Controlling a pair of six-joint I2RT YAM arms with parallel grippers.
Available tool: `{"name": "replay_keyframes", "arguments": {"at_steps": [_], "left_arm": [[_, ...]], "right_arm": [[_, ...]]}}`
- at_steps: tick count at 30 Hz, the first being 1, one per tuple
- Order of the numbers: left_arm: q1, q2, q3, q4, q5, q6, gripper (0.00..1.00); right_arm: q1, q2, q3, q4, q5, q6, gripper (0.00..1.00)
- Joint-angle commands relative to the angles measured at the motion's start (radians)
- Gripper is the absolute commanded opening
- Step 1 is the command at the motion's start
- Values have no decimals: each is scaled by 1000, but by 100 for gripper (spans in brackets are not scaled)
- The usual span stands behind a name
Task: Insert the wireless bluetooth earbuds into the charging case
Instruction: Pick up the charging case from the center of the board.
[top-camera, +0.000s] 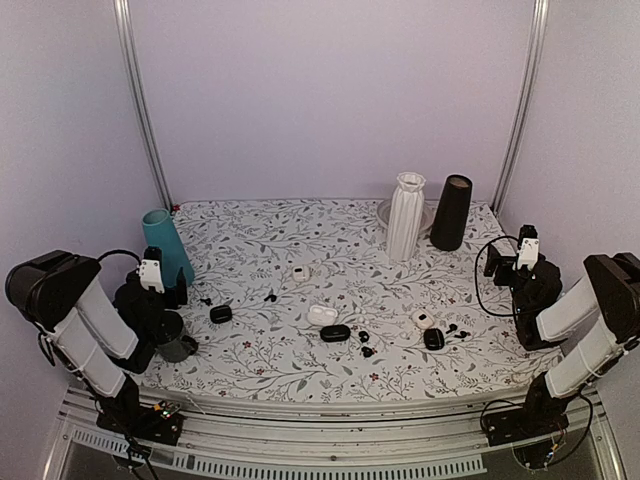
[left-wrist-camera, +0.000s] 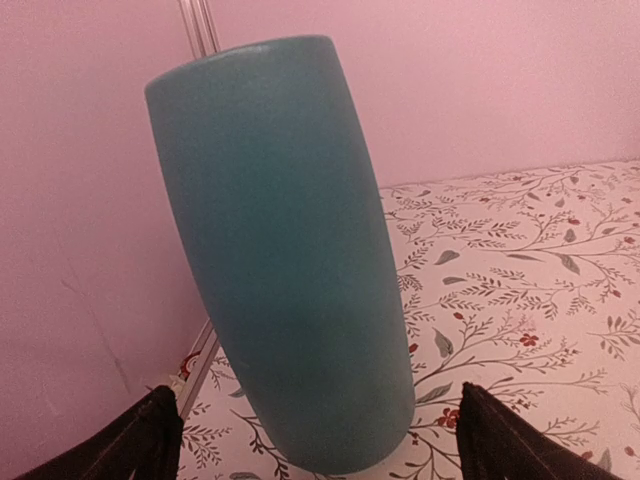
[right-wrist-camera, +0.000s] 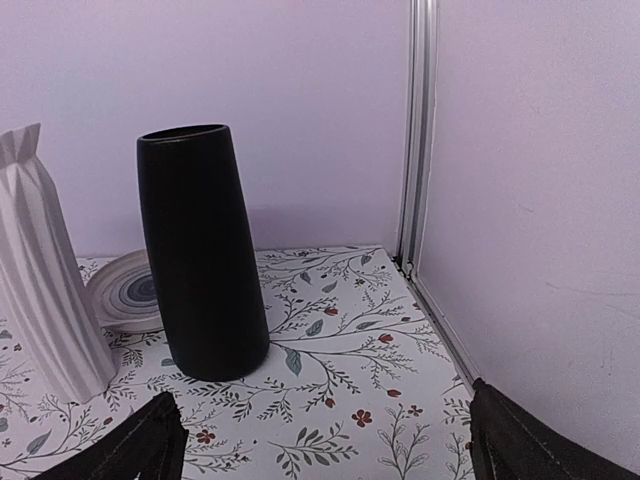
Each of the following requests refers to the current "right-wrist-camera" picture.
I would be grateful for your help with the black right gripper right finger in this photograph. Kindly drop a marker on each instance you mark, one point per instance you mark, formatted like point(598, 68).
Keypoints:
point(507, 442)

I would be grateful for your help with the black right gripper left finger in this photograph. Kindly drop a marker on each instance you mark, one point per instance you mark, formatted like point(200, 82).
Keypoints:
point(149, 444)

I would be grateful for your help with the striped ceramic plate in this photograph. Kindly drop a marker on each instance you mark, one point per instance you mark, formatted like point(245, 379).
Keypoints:
point(123, 296)

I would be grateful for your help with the right aluminium corner post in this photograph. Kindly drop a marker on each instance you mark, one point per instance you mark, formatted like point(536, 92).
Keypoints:
point(419, 142)

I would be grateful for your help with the black tapered vase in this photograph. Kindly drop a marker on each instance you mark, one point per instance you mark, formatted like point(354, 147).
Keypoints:
point(200, 251)

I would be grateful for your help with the white ribbed vase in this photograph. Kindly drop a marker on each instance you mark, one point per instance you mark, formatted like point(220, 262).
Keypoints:
point(40, 279)

